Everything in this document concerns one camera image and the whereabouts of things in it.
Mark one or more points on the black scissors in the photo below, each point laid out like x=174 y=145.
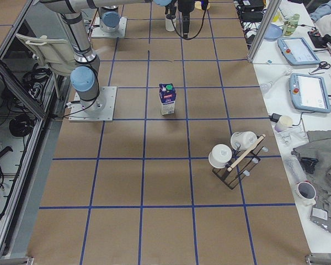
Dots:
x=323 y=65

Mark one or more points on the black computer box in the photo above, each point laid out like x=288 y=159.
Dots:
x=251 y=5

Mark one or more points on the cream paper cup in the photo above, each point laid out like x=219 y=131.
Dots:
x=284 y=122

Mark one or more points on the black wire cup rack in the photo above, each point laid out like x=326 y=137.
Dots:
x=240 y=165

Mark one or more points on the white mug on rack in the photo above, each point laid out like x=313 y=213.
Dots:
x=243 y=140

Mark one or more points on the aluminium frame post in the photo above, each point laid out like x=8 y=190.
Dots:
x=265 y=23

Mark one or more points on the white light bulb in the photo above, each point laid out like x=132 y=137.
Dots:
x=265 y=87

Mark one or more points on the white cup on rack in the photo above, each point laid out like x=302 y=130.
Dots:
x=220 y=155

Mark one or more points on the green glass jar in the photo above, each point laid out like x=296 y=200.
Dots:
x=290 y=25

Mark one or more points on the white ceramic mug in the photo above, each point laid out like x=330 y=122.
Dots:
x=170 y=22

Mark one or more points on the red rimmed white mug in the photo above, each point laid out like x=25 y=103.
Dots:
x=305 y=192

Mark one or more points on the grey cloth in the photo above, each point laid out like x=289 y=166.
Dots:
x=315 y=158

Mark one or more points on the blue white milk carton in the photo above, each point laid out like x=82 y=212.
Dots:
x=167 y=97

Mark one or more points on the blue teach pendant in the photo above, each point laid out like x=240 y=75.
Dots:
x=309 y=93
x=297 y=51

